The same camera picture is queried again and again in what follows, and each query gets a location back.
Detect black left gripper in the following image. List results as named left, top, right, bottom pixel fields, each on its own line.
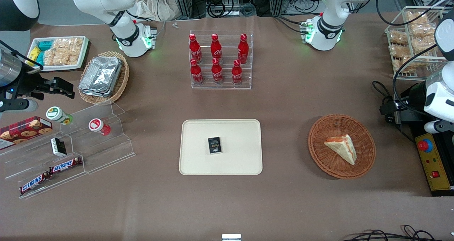
left=380, top=83, right=430, bottom=125

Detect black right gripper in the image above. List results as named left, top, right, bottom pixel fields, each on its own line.
left=14, top=66, right=76, bottom=100

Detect triangle sandwich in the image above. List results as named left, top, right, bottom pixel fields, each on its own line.
left=324, top=134, right=358, bottom=166

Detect white rectangular snack tray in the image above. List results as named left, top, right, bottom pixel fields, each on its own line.
left=26, top=36, right=90, bottom=72

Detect light oval wicker basket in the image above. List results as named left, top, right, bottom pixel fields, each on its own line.
left=78, top=51, right=130, bottom=105

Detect brown round wicker basket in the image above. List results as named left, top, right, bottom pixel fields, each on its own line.
left=308, top=114, right=376, bottom=180

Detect cream plastic tray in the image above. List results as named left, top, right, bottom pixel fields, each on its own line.
left=179, top=119, right=263, bottom=176

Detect black equipment base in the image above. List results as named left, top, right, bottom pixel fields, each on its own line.
left=404, top=83, right=454, bottom=197

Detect green capped white jar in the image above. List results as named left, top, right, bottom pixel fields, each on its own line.
left=46, top=106, right=74, bottom=126

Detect clear rice cracker bag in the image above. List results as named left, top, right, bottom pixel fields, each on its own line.
left=53, top=38, right=70, bottom=66
left=43, top=48, right=57, bottom=66
left=67, top=37, right=84, bottom=65

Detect stacked aluminium foil trays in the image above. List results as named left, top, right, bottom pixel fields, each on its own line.
left=78, top=56, right=123, bottom=98

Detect red capped drink bottle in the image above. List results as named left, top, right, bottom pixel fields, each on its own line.
left=88, top=118, right=111, bottom=136

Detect clear fried snack bag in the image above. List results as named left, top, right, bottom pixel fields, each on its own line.
left=405, top=10, right=434, bottom=26
left=410, top=23, right=437, bottom=40
left=392, top=56, right=427, bottom=73
left=389, top=31, right=409, bottom=45
left=411, top=38, right=439, bottom=54
left=389, top=44, right=409, bottom=57

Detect red cookie box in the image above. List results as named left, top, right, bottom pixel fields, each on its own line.
left=0, top=116, right=53, bottom=150

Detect small black white box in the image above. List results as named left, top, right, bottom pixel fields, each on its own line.
left=50, top=137, right=67, bottom=157

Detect yellow emergency stop box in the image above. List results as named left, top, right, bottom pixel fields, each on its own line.
left=415, top=132, right=454, bottom=192

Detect brown snickers bar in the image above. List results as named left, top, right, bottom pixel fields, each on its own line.
left=19, top=172, right=50, bottom=196
left=49, top=157, right=83, bottom=174

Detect clear acrylic step shelf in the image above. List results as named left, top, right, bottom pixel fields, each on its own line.
left=0, top=101, right=136, bottom=199

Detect beige cloth bag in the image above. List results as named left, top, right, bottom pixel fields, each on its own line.
left=133, top=0, right=182, bottom=22

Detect red cola bottle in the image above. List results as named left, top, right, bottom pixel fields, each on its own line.
left=189, top=34, right=203, bottom=64
left=232, top=59, right=243, bottom=86
left=190, top=59, right=204, bottom=85
left=211, top=33, right=223, bottom=62
left=237, top=34, right=249, bottom=65
left=211, top=57, right=224, bottom=84

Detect black tissue pack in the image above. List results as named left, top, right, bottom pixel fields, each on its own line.
left=208, top=137, right=223, bottom=155

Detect clear acrylic bottle rack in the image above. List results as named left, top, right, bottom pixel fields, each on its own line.
left=189, top=30, right=254, bottom=90

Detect black looped table cable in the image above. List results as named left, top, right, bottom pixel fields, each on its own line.
left=372, top=81, right=416, bottom=144

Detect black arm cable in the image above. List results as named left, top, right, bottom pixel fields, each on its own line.
left=375, top=0, right=454, bottom=108

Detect white wire basket rack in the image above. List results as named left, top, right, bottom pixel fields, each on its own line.
left=384, top=6, right=450, bottom=81

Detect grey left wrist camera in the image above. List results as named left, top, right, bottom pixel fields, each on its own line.
left=423, top=120, right=446, bottom=134

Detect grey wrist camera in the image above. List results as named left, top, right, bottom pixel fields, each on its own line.
left=423, top=120, right=446, bottom=134
left=0, top=98, right=38, bottom=114

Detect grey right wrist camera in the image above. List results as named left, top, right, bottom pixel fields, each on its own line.
left=0, top=98, right=38, bottom=114

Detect black floor cables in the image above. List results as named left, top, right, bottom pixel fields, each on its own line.
left=341, top=224, right=454, bottom=241

